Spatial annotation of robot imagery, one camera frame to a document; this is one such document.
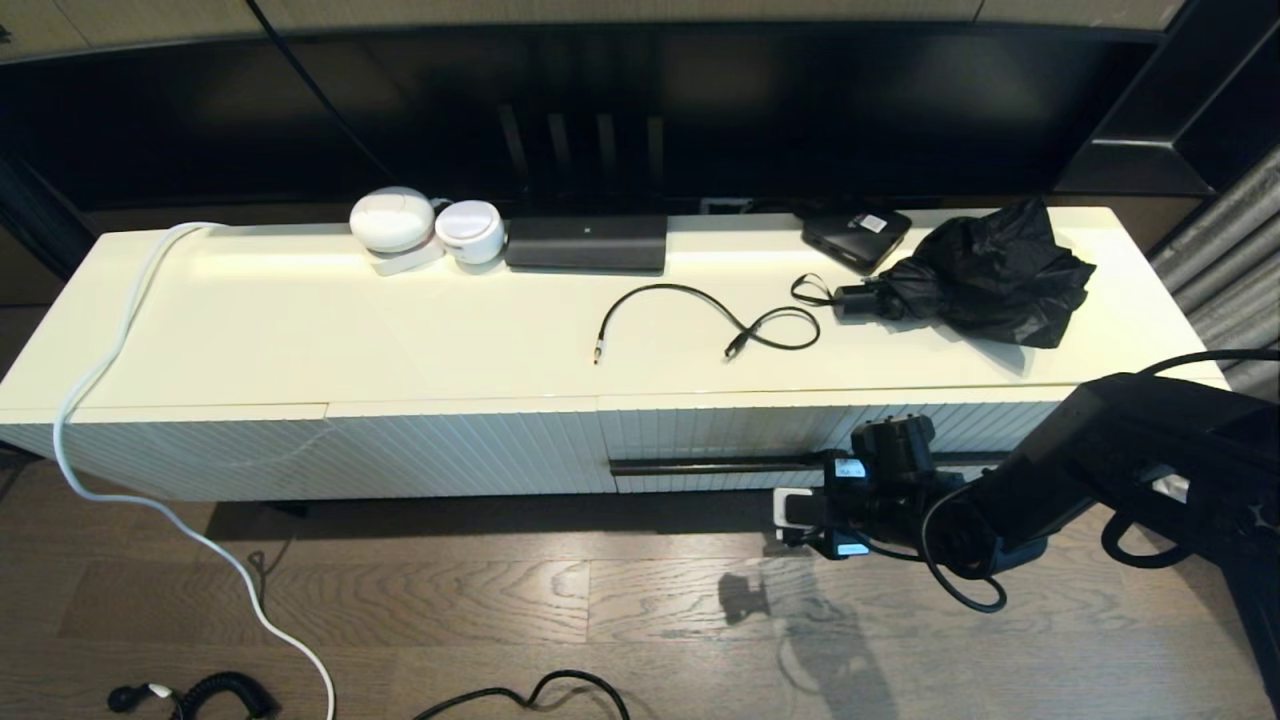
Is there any thin black metal rod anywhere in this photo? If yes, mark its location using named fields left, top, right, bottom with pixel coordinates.
left=608, top=452, right=1011, bottom=478

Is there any white fluted drawer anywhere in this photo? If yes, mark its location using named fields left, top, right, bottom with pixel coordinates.
left=597, top=384, right=1131, bottom=497

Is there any black umbrella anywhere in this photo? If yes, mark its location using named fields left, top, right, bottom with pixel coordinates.
left=791, top=196, right=1097, bottom=350

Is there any white TV cabinet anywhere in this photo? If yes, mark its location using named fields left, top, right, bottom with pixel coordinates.
left=0, top=205, right=1233, bottom=504

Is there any black box with white label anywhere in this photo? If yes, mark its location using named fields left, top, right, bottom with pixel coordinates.
left=801, top=205, right=913, bottom=276

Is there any black router with antennas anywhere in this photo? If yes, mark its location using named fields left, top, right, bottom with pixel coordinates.
left=498, top=103, right=669, bottom=275

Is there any black television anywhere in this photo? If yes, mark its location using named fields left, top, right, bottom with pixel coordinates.
left=0, top=22, right=1173, bottom=214

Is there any grey curtain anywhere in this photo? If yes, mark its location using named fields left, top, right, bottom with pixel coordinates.
left=1150, top=140, right=1280, bottom=401

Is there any small white round device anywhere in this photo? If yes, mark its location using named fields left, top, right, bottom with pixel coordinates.
left=435, top=200, right=507, bottom=266

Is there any white flat device base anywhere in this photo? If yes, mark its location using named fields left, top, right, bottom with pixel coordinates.
left=368, top=243, right=446, bottom=278

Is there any black shelf unit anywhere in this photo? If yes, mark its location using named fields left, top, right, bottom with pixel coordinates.
left=0, top=155, right=101, bottom=286
left=1050, top=0, right=1280, bottom=198

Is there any large white dome device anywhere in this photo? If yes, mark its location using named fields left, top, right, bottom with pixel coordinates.
left=349, top=186, right=437, bottom=255

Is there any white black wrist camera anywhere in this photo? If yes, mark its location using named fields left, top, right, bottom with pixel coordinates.
left=774, top=486, right=839, bottom=548

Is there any short black cable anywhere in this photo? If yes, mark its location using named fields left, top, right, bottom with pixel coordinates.
left=593, top=284, right=821, bottom=366

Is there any long black floor cable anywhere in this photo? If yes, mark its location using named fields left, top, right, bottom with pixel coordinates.
left=415, top=670, right=631, bottom=720

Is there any black coiled cable with plug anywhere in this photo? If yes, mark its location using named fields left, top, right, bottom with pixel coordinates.
left=107, top=672, right=279, bottom=720

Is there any white power cable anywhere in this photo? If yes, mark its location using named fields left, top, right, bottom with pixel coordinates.
left=53, top=222, right=336, bottom=720

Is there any thin black hanging cable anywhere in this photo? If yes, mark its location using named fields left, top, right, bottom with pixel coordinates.
left=245, top=0, right=396, bottom=181

